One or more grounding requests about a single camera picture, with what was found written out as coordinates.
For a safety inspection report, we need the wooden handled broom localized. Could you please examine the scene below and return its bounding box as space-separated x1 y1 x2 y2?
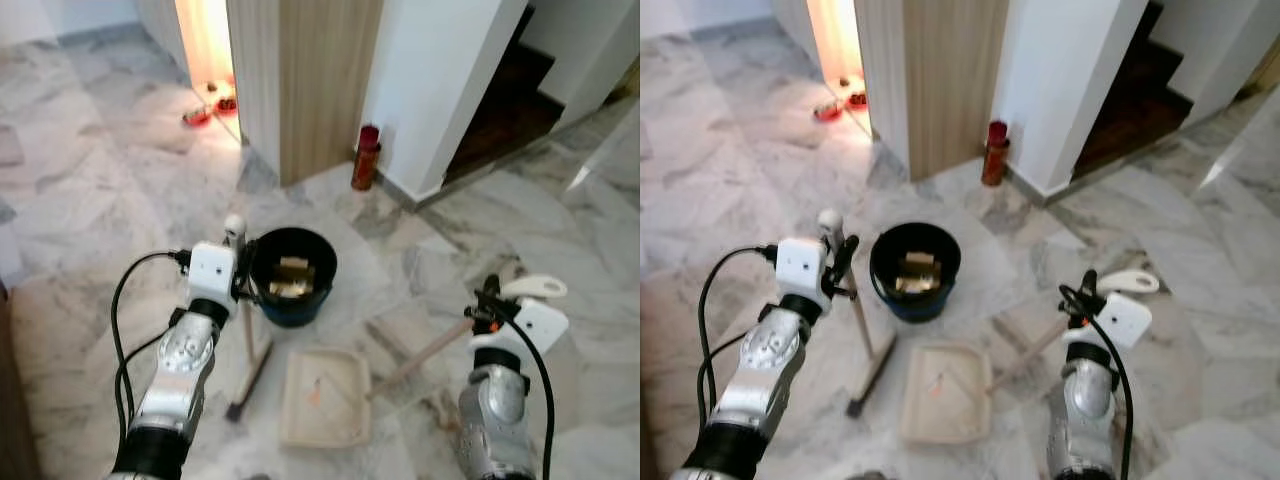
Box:
222 213 275 424
816 207 900 420

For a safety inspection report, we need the cream long handled dustpan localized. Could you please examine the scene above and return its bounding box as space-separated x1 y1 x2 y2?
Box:
897 267 1162 447
277 273 570 450

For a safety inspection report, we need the yellow brown trash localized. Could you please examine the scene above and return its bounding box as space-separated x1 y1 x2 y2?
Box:
269 256 317 299
892 251 942 295

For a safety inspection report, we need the black and blue bucket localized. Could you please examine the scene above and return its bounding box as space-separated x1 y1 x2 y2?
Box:
247 226 340 330
867 221 964 324

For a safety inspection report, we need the dark wooden staircase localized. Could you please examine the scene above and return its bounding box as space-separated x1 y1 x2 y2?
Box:
443 4 567 187
1071 0 1194 182

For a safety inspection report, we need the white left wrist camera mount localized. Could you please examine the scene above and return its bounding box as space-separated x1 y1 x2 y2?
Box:
774 237 830 302
186 241 238 304

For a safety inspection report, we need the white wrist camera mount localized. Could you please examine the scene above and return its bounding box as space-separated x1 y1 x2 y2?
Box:
186 241 238 304
774 237 830 302
508 298 570 354
1092 293 1152 350

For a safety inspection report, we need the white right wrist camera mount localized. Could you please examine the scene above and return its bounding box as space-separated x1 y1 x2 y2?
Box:
508 298 570 354
1092 293 1152 350

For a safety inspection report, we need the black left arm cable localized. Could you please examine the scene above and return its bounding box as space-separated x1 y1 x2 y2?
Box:
108 249 192 443
696 244 780 433

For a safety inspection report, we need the wooden wall panel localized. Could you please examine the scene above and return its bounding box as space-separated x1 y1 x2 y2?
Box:
854 0 1012 183
227 0 385 188

